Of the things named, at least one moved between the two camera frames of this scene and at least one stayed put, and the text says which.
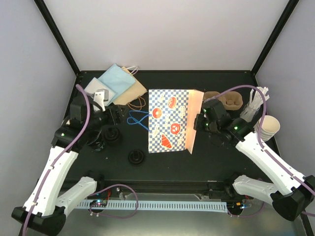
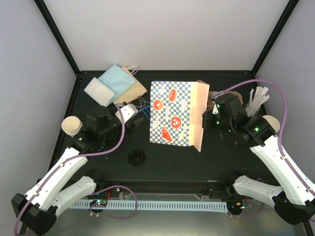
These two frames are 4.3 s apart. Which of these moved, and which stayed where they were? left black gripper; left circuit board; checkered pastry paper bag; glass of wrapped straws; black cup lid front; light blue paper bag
Moved: left black gripper; checkered pastry paper bag
Stayed: glass of wrapped straws; left circuit board; light blue paper bag; black cup lid front
